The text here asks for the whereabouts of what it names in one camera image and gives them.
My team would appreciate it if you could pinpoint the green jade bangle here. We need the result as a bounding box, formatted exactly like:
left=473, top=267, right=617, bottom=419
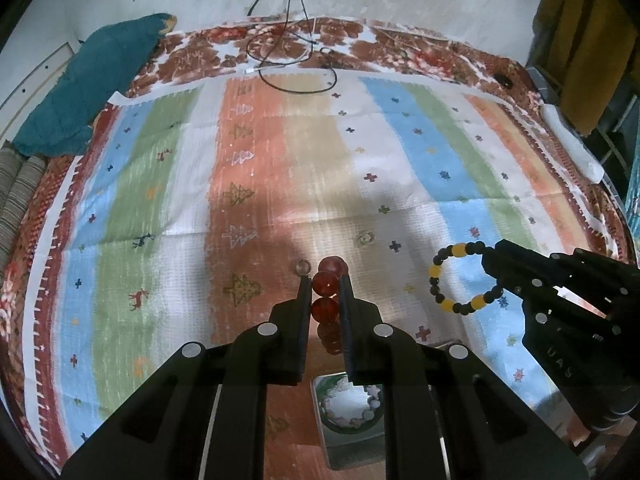
left=312, top=372, right=384, bottom=434

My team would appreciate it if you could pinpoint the small black object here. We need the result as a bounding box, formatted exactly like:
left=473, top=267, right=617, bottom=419
left=494, top=73, right=513, bottom=89

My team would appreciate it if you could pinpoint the white oblong object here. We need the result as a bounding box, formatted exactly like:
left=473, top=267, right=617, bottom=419
left=540, top=103, right=605, bottom=184

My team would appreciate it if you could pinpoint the white bead bracelet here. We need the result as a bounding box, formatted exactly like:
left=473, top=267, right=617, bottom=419
left=323, top=376, right=384, bottom=430

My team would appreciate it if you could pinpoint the dark red bead bracelet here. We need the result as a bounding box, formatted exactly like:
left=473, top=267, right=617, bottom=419
left=309, top=254, right=352, bottom=357

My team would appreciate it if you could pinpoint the yellow and black bead bracelet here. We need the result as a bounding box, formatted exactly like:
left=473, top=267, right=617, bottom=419
left=427, top=239, right=507, bottom=317

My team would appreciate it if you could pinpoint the striped colourful mat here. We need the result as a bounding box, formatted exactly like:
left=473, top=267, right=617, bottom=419
left=22, top=71, right=609, bottom=480

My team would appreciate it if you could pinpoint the teal blanket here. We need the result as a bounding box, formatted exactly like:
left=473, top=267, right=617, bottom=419
left=12, top=13, right=177, bottom=157

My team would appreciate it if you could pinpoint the black cable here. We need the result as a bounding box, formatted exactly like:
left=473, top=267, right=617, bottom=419
left=244, top=0, right=341, bottom=96

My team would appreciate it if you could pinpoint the teal hanging cloth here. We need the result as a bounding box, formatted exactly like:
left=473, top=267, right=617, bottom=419
left=623, top=49, right=639, bottom=252

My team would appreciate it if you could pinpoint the striped grey pillow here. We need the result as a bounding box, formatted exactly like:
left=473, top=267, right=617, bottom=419
left=1, top=141, right=47, bottom=273

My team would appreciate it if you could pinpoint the silver metal tin box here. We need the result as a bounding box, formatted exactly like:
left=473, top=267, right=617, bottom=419
left=311, top=372, right=385, bottom=470

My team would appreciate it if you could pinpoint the mustard yellow garment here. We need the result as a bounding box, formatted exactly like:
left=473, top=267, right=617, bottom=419
left=534, top=0, right=639, bottom=136

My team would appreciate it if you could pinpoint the white cable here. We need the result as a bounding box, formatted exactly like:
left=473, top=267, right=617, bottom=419
left=242, top=14, right=321, bottom=75

